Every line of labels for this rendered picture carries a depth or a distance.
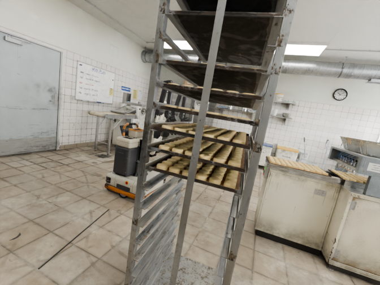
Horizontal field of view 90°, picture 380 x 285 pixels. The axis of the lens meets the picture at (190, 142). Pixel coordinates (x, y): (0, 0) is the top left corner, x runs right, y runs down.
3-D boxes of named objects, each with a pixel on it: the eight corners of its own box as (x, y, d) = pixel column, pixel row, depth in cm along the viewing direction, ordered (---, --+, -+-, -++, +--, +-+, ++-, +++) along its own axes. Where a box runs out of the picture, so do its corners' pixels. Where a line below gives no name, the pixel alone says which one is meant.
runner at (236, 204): (237, 172, 135) (238, 168, 134) (241, 173, 134) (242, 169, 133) (229, 216, 74) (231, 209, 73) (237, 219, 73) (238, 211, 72)
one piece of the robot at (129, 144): (110, 180, 267) (116, 122, 253) (134, 171, 318) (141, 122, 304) (129, 187, 256) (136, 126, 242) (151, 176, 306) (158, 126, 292)
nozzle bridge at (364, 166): (354, 178, 231) (363, 151, 225) (396, 202, 163) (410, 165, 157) (323, 171, 240) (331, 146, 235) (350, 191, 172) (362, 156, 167)
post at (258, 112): (219, 273, 148) (271, 43, 119) (223, 275, 147) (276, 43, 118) (219, 276, 145) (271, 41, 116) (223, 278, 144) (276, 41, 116)
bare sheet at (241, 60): (203, 60, 130) (203, 58, 129) (264, 66, 119) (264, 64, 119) (168, 14, 73) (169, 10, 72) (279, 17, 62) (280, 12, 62)
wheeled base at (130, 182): (103, 189, 268) (104, 172, 264) (132, 177, 327) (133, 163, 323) (142, 204, 245) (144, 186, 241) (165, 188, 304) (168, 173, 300)
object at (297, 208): (310, 239, 236) (331, 171, 221) (319, 258, 204) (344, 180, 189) (253, 220, 257) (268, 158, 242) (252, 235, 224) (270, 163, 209)
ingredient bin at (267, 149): (247, 166, 547) (253, 141, 534) (249, 162, 605) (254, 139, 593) (267, 171, 528) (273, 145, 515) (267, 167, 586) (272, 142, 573)
